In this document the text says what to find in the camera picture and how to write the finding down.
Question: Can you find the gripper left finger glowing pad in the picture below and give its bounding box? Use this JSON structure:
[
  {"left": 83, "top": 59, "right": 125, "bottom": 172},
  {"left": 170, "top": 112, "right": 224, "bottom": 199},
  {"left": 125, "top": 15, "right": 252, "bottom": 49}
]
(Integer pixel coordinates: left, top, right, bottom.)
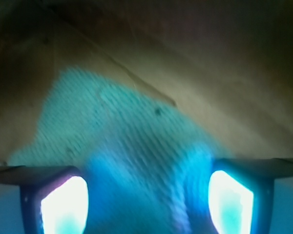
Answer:
[{"left": 0, "top": 166, "right": 88, "bottom": 234}]

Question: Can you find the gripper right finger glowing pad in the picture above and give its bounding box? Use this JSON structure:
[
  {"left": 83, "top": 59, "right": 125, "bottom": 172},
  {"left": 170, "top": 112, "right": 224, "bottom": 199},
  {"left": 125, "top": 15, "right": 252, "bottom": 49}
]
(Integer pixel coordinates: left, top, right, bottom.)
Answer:
[{"left": 208, "top": 158, "right": 293, "bottom": 234}]

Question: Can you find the light blue terry cloth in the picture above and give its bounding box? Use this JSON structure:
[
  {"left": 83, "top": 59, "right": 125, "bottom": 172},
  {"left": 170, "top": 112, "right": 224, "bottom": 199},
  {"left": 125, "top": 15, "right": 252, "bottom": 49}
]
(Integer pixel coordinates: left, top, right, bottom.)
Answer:
[{"left": 8, "top": 68, "right": 230, "bottom": 234}]

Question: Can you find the brown paper bag bin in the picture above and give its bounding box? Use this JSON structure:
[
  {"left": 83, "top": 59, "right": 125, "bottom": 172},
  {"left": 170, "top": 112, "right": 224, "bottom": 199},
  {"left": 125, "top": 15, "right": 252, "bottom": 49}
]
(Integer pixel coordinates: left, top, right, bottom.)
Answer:
[{"left": 0, "top": 0, "right": 293, "bottom": 159}]

